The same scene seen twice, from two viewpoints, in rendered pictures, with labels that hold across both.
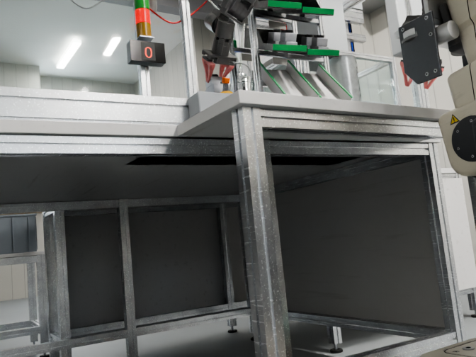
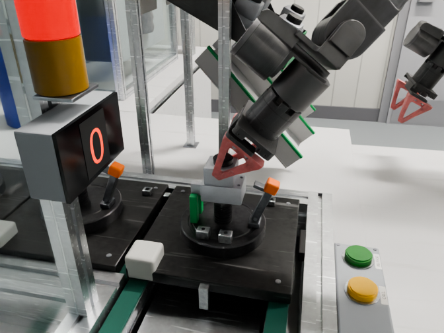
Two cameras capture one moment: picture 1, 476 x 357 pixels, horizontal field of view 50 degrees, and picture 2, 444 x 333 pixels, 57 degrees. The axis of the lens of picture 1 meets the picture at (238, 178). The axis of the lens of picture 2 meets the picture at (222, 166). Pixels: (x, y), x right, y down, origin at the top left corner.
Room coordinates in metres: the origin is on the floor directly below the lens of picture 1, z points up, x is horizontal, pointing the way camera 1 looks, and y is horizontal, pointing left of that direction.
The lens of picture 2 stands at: (1.26, 0.44, 1.38)
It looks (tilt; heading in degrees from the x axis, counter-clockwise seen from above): 28 degrees down; 312
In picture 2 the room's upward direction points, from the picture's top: straight up
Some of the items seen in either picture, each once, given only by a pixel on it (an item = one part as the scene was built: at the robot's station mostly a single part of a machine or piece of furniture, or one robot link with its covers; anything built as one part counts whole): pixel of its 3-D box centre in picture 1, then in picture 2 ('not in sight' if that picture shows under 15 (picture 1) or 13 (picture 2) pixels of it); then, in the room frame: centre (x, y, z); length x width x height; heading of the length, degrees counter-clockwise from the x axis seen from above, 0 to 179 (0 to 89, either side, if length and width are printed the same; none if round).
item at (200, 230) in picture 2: not in sight; (203, 232); (1.62, 0.10, 1.00); 0.02 x 0.01 x 0.02; 30
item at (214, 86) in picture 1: (213, 86); (217, 176); (1.63, 0.05, 1.07); 0.08 x 0.04 x 0.07; 30
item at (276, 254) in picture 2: not in sight; (222, 234); (1.63, 0.05, 0.96); 0.24 x 0.24 x 0.02; 30
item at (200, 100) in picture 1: (227, 106); (358, 306); (1.40, 0.01, 0.93); 0.21 x 0.07 x 0.06; 120
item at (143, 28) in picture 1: (144, 32); (57, 63); (1.63, 0.27, 1.29); 0.05 x 0.05 x 0.05
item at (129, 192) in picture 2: not in sight; (77, 190); (1.85, 0.17, 1.01); 0.24 x 0.24 x 0.13; 30
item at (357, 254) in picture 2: not in sight; (358, 258); (1.43, -0.05, 0.96); 0.04 x 0.04 x 0.02
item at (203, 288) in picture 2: not in sight; (204, 296); (1.56, 0.15, 0.95); 0.01 x 0.01 x 0.04; 30
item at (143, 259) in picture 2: not in sight; (145, 259); (1.66, 0.18, 0.97); 0.05 x 0.05 x 0.04; 30
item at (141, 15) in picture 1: (142, 18); (46, 6); (1.63, 0.27, 1.34); 0.05 x 0.05 x 0.05
